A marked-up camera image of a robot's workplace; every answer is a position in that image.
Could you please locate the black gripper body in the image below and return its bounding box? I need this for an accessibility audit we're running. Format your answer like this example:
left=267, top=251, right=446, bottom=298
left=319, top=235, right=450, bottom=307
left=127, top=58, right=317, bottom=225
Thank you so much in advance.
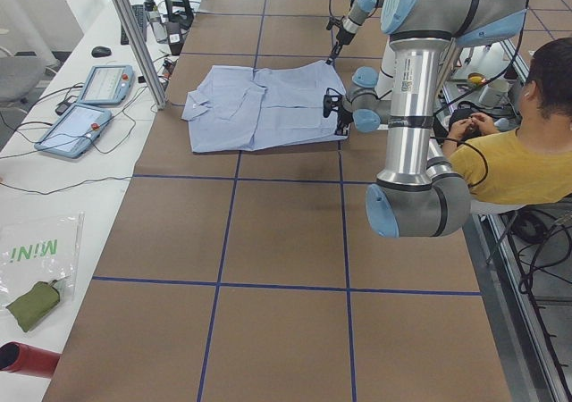
left=332, top=105, right=354, bottom=135
left=332, top=25, right=355, bottom=56

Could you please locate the light blue striped shirt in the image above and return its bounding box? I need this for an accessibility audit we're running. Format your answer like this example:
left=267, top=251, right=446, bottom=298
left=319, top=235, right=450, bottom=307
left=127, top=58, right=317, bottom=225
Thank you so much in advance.
left=181, top=61, right=348, bottom=153

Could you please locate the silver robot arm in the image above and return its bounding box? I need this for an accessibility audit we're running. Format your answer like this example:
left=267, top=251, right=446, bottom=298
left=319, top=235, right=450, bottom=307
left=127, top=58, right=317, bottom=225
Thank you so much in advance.
left=325, top=0, right=386, bottom=65
left=323, top=0, right=528, bottom=238

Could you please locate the clear water bottle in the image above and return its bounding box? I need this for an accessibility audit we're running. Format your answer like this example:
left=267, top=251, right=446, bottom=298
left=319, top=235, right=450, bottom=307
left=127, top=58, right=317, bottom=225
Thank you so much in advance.
left=147, top=6, right=168, bottom=44

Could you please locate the person in yellow shirt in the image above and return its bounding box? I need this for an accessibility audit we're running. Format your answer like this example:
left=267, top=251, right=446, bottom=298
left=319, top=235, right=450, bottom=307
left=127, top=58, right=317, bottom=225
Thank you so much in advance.
left=442, top=38, right=571, bottom=206

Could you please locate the black keyboard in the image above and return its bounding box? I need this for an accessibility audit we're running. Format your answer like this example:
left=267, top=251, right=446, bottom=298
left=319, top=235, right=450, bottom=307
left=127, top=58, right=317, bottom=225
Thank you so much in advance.
left=119, top=3, right=148, bottom=46

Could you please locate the upper blue teach pendant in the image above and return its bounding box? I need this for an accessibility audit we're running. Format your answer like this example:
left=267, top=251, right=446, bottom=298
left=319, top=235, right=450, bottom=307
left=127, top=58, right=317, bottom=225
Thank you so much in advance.
left=78, top=65, right=134, bottom=106

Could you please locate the blue teach pendant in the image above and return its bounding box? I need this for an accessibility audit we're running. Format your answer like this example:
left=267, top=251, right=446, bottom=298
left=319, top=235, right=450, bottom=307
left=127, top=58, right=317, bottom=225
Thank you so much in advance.
left=78, top=65, right=134, bottom=106
left=34, top=104, right=112, bottom=159

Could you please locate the black computer mouse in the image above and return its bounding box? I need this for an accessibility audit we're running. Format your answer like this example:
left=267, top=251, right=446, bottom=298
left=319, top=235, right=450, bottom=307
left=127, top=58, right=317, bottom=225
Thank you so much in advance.
left=91, top=46, right=112, bottom=58

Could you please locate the lower blue teach pendant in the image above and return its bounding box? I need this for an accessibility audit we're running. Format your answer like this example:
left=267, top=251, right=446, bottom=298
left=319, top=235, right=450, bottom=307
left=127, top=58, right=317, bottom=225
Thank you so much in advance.
left=34, top=104, right=112, bottom=159

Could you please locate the grey office chair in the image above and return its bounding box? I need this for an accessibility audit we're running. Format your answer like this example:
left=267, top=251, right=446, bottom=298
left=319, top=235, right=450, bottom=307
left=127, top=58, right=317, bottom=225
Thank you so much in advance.
left=1, top=46, right=46, bottom=107

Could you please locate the clear plastic bag green print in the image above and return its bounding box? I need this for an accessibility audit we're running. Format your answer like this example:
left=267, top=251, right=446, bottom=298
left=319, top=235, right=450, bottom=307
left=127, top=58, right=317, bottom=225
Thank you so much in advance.
left=1, top=213, right=84, bottom=317

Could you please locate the olive green folded cloth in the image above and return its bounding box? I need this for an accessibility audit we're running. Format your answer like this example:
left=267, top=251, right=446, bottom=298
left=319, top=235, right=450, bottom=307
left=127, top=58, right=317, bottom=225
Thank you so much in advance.
left=5, top=279, right=62, bottom=332

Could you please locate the red cylinder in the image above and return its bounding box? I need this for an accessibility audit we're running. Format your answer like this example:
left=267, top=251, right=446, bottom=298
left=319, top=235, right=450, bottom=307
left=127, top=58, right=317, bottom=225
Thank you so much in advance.
left=1, top=341, right=61, bottom=379

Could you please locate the aluminium camera post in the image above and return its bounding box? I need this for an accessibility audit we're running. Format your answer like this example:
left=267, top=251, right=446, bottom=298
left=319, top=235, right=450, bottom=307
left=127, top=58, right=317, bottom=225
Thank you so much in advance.
left=111, top=0, right=166, bottom=110

